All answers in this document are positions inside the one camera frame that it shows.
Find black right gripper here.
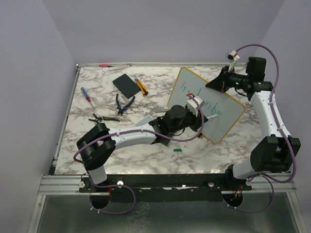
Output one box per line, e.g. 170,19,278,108
206,66,249,93

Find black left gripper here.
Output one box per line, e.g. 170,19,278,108
170,106,207,134

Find yellow framed whiteboard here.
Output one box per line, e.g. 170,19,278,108
167,67,246,144

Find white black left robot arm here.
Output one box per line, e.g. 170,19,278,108
76,105,208,192

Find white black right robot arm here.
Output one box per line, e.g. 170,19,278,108
206,51,301,190

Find large dark grey foam block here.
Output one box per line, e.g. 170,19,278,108
155,137,170,146

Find silver open-end wrench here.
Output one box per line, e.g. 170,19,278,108
145,108,169,115

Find white grey rectangular eraser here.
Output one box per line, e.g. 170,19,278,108
135,115,154,127

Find yellow black utility knife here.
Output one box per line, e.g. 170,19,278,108
135,78,149,96

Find small dark grey foam block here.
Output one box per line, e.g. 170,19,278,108
112,74,140,99

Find blue red screwdriver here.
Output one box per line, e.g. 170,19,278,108
81,87,94,108

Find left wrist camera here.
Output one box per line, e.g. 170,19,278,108
186,93,205,117

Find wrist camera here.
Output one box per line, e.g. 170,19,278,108
186,93,205,117
226,50,240,72

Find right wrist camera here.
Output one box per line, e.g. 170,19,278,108
226,50,240,72

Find blue handled pliers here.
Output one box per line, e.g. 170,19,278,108
115,93,136,116

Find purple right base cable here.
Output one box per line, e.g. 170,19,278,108
225,173,275,214

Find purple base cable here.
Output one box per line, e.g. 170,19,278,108
89,183,138,215
225,173,275,214

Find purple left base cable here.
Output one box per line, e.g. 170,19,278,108
89,183,138,215

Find black front mounting rail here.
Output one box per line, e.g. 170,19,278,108
79,171,252,202

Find red marker on rail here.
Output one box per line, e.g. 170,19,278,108
99,64,114,67

